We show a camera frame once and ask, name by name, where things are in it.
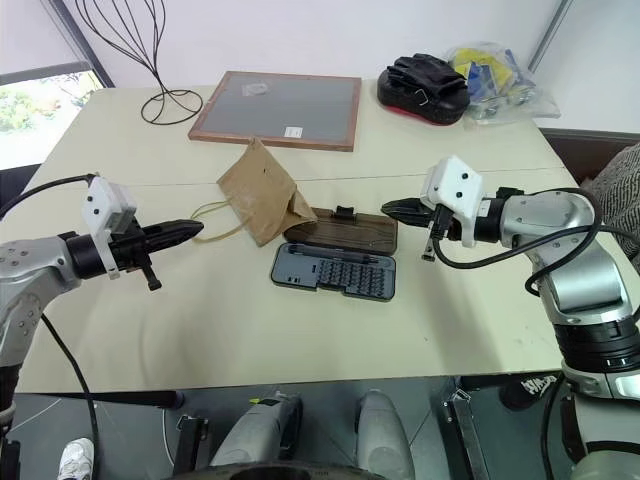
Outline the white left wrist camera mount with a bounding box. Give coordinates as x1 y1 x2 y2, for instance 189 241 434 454
82 175 139 280

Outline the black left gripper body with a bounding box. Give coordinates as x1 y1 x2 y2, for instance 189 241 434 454
107 223 164 293

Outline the white sneaker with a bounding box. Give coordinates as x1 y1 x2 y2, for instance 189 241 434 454
58 437 96 480

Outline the black pad with red base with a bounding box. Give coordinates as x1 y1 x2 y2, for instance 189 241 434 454
375 67 472 128

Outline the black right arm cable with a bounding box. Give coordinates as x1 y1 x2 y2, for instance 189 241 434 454
431 187 609 297

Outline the dark window frame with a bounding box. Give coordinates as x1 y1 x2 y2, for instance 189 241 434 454
0 0 115 90

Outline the grey robot leg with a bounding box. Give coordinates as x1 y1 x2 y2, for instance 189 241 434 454
355 389 417 480
209 392 304 474

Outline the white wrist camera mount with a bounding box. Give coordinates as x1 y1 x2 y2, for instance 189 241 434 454
419 155 486 249
82 175 139 280

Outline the black glove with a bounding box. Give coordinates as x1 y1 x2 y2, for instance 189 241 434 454
388 52 469 100

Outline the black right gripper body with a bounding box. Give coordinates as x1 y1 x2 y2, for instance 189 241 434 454
419 199 464 263

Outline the silver robot torso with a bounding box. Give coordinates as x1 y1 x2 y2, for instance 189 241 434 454
568 438 640 480

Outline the black table crossbar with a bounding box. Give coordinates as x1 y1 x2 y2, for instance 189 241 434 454
13 390 185 410

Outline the wooden framed grey board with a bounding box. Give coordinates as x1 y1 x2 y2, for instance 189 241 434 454
188 70 363 153

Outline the black wire stand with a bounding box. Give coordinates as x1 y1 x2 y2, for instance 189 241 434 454
74 0 209 126

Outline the black printed shoe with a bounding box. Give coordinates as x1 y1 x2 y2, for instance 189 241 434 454
498 371 560 412

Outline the brown paper bag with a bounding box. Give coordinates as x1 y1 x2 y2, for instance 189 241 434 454
192 135 319 248

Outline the dark brown furniture piece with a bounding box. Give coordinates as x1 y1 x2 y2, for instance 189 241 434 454
539 128 640 187

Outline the black table frame bracket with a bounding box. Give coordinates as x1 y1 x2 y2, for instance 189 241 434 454
438 385 482 480
173 414 212 472

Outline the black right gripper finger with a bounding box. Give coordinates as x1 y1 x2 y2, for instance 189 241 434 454
381 196 425 212
383 208 427 229

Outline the clear plastic bag of items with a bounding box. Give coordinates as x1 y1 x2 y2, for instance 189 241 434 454
446 41 562 127

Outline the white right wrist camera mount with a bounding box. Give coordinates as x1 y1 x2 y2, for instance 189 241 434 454
419 155 486 249

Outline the black white patterned fabric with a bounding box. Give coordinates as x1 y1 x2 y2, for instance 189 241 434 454
581 144 640 275

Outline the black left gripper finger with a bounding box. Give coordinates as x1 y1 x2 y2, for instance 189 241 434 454
148 218 206 235
148 232 202 251

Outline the screwdriver bit case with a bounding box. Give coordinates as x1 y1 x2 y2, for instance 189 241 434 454
271 204 400 304

